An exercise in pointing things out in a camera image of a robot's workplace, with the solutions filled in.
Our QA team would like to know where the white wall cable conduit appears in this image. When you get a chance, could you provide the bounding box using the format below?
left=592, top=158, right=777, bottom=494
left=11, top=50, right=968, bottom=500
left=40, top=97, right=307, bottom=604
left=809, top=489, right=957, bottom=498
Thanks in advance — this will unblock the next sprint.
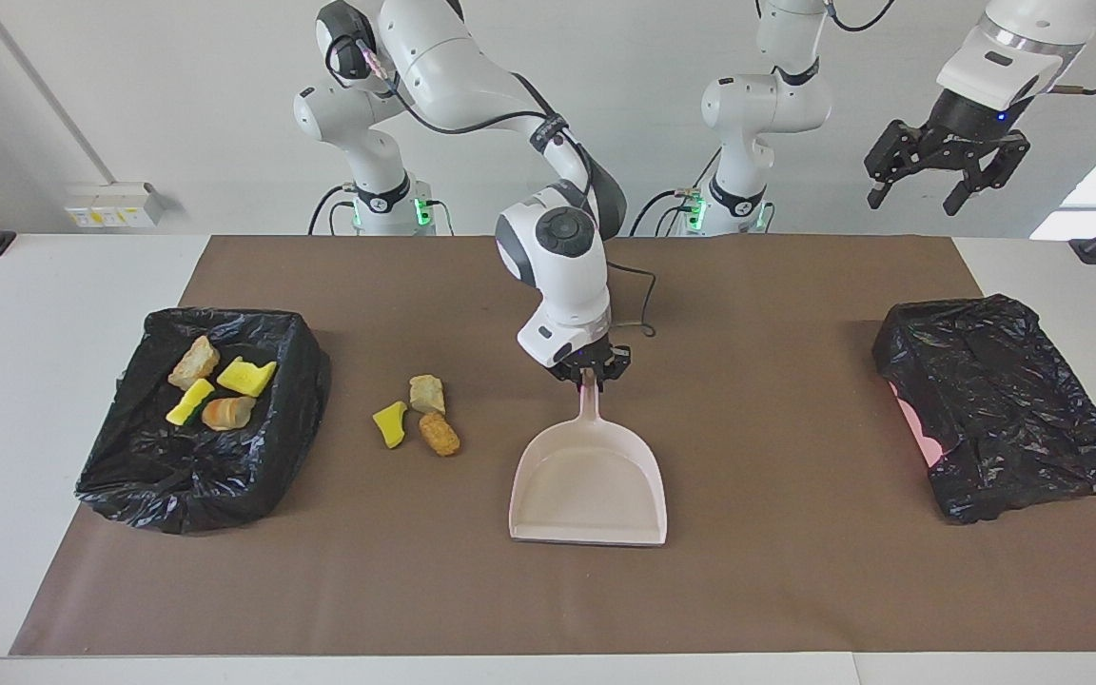
left=0, top=0, right=116, bottom=186

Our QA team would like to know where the white wall socket box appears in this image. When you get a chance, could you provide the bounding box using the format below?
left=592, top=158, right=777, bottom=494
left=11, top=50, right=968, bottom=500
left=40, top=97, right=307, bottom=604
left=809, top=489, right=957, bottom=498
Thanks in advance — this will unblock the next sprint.
left=65, top=183, right=166, bottom=229

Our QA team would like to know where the brown table mat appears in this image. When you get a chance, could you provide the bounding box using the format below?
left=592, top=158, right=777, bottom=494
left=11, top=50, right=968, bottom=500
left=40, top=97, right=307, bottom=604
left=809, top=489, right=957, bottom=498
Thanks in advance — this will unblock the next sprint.
left=9, top=235, right=1096, bottom=657

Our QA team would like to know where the pink plastic bin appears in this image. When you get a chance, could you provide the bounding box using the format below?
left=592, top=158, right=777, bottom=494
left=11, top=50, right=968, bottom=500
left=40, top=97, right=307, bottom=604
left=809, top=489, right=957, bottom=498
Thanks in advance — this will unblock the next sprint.
left=893, top=381, right=946, bottom=469

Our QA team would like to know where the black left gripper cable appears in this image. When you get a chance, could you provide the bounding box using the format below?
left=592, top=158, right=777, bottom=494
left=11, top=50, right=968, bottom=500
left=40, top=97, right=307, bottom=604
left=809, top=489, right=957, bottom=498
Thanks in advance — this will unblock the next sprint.
left=819, top=0, right=1096, bottom=98

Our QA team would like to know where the black base cable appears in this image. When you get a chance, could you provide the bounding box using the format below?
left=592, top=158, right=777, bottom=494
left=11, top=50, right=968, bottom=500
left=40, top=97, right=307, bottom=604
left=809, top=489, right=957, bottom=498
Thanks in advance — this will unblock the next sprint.
left=308, top=186, right=359, bottom=236
left=629, top=152, right=706, bottom=236

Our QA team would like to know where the yellow green scrub sponge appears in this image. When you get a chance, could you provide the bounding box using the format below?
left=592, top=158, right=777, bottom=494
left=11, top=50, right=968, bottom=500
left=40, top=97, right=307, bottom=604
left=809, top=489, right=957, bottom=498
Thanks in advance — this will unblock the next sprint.
left=166, top=378, right=217, bottom=428

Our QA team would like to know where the beige plastic dustpan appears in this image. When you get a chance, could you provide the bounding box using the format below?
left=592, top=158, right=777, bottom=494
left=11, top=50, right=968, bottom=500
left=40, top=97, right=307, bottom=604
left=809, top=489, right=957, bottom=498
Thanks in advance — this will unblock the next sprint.
left=508, top=371, right=669, bottom=548

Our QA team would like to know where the striped croissant bread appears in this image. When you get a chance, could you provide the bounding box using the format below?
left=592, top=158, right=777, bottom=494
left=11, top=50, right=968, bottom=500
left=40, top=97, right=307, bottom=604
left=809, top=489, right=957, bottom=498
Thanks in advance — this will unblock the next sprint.
left=202, top=396, right=257, bottom=433

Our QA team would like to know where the small yellow sponge piece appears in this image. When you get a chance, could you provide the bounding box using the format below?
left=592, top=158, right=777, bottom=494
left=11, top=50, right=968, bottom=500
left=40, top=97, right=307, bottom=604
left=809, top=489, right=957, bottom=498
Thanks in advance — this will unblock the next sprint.
left=372, top=401, right=410, bottom=449

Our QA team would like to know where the large yellow sponge piece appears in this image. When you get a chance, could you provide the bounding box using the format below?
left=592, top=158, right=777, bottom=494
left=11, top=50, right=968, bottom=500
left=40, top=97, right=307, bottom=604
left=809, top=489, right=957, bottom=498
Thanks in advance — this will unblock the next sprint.
left=216, top=356, right=278, bottom=398

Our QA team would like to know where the black plastic trash bag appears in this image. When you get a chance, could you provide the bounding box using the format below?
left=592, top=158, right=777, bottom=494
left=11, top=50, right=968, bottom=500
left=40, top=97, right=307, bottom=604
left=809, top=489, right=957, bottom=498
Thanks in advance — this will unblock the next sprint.
left=871, top=294, right=1096, bottom=525
left=75, top=306, right=332, bottom=534

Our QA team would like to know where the black left base cable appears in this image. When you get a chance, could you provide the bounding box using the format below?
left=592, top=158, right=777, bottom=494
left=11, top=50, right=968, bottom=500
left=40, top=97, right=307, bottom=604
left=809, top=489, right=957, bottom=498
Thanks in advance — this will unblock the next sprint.
left=629, top=152, right=706, bottom=236

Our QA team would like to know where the black right base cable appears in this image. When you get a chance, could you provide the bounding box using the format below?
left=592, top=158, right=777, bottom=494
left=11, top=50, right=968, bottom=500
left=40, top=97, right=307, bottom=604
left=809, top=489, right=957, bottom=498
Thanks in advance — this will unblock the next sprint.
left=308, top=186, right=359, bottom=236

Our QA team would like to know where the brown fried croquette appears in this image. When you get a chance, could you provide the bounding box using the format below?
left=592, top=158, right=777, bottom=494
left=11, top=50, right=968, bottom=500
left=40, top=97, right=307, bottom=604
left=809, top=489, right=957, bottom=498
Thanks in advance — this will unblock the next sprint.
left=418, top=411, right=461, bottom=458

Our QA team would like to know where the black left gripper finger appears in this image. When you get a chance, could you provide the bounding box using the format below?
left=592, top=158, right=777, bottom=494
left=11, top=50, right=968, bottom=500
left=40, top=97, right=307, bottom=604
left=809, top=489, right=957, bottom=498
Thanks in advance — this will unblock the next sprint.
left=864, top=119, right=930, bottom=210
left=943, top=131, right=1031, bottom=217

